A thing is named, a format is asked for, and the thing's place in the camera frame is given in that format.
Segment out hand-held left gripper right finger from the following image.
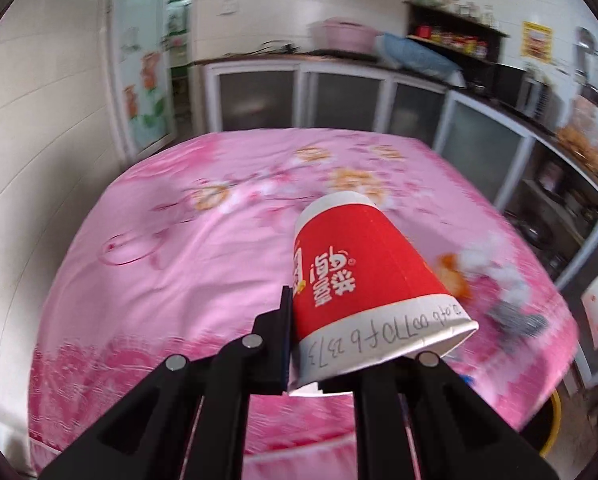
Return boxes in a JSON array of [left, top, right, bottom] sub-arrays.
[[354, 352, 564, 480]]

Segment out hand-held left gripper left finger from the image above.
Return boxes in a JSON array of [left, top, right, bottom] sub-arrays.
[[38, 286, 294, 480]]

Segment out red paper cup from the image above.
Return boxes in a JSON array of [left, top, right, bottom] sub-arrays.
[[285, 192, 480, 397]]

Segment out orange peel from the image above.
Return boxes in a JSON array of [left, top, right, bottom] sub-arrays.
[[436, 252, 472, 303]]

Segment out pink floral tablecloth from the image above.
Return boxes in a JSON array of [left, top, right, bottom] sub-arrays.
[[26, 127, 580, 480]]

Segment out grey crumpled wrapper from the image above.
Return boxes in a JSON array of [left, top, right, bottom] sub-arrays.
[[486, 300, 550, 356]]

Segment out white crumpled tissue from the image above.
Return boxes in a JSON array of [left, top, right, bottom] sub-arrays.
[[459, 232, 532, 311]]

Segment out white kitchen counter cabinets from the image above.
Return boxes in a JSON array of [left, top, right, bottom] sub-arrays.
[[194, 55, 598, 386]]

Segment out door with floral film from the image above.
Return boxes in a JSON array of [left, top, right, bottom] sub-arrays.
[[110, 0, 195, 156]]

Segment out pink basin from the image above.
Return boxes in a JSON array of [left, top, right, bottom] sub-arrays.
[[311, 17, 382, 53]]

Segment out blue basin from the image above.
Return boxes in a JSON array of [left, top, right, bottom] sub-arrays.
[[379, 32, 460, 81]]

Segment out plastic bag of oranges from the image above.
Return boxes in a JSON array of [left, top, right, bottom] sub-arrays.
[[554, 95, 598, 171]]

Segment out microwave oven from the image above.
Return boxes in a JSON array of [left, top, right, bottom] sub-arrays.
[[494, 62, 560, 121]]

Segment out dark spice shelf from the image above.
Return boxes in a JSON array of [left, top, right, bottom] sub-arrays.
[[404, 0, 510, 66]]

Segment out yellow wall poster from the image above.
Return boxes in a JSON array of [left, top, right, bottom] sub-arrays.
[[521, 21, 554, 64]]

